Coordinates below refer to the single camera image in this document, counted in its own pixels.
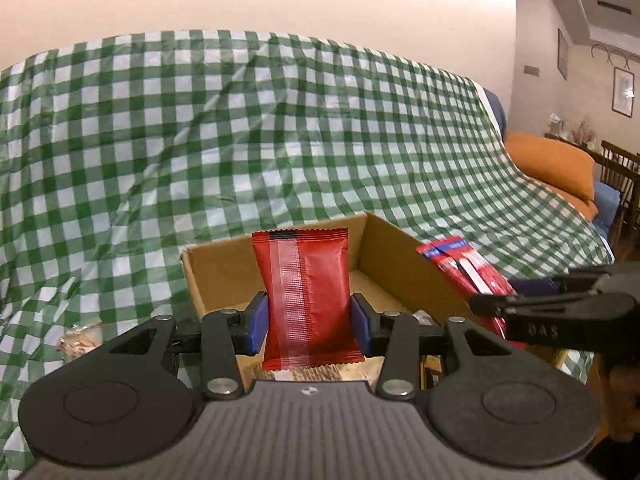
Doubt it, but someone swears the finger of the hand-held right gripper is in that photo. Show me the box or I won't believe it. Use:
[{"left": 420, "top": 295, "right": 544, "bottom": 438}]
[
  {"left": 510, "top": 264, "right": 640, "bottom": 297},
  {"left": 469, "top": 292, "right": 640, "bottom": 357}
]

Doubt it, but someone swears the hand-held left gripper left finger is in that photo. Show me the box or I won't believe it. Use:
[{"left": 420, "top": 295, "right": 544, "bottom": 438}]
[{"left": 65, "top": 291, "right": 271, "bottom": 402}]

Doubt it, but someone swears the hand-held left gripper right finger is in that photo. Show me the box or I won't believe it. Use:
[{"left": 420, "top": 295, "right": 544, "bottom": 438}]
[{"left": 351, "top": 294, "right": 543, "bottom": 402}]

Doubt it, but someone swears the plain red snack packet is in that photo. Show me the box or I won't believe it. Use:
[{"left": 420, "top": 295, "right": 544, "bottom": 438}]
[{"left": 251, "top": 228, "right": 364, "bottom": 371}]

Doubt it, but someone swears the cardboard box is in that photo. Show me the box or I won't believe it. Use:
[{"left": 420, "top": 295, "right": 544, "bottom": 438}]
[{"left": 180, "top": 212, "right": 571, "bottom": 391}]

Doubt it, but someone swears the red blue-topped snack packet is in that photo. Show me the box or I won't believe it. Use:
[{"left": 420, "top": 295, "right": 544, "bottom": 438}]
[{"left": 415, "top": 237, "right": 527, "bottom": 350}]

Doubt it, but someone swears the flat orange cushion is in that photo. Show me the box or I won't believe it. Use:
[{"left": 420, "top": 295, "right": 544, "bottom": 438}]
[{"left": 542, "top": 182, "right": 599, "bottom": 222}]

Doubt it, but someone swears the wooden chair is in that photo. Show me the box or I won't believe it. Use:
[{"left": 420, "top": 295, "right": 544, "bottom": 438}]
[{"left": 600, "top": 140, "right": 640, "bottom": 253}]

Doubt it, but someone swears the clutter on sideboard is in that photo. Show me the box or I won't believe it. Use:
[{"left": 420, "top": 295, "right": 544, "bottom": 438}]
[{"left": 545, "top": 113, "right": 599, "bottom": 150}]

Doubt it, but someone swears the clear bag of cookies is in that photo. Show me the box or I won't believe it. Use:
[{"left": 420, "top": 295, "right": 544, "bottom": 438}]
[{"left": 56, "top": 321, "right": 105, "bottom": 357}]

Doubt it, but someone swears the blue sofa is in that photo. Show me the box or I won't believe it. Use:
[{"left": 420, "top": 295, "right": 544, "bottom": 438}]
[{"left": 482, "top": 87, "right": 625, "bottom": 243}]

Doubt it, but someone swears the green white checkered cloth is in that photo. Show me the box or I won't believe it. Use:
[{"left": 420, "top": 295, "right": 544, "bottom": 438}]
[{"left": 0, "top": 30, "right": 616, "bottom": 471}]

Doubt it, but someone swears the dark framed wall picture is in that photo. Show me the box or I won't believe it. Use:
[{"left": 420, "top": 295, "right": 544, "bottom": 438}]
[{"left": 557, "top": 28, "right": 570, "bottom": 81}]

